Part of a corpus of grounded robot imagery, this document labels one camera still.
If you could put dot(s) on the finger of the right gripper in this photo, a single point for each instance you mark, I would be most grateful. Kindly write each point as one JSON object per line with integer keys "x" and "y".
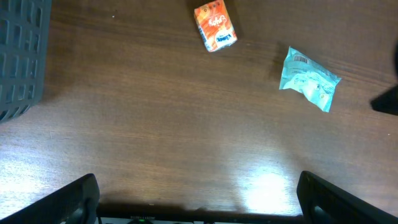
{"x": 386, "y": 102}

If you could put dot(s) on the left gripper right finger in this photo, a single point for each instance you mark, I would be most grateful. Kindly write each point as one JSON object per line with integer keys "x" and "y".
{"x": 323, "y": 202}

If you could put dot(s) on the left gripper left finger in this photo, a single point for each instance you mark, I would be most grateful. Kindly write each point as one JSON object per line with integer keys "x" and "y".
{"x": 73, "y": 203}

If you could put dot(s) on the teal wet wipes pack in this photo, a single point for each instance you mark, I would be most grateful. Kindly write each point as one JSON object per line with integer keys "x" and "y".
{"x": 309, "y": 78}

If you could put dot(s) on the orange tissue pack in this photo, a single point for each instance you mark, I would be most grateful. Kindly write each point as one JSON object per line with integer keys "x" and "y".
{"x": 215, "y": 26}

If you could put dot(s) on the grey plastic mesh basket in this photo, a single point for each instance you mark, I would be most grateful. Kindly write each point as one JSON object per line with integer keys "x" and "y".
{"x": 24, "y": 39}

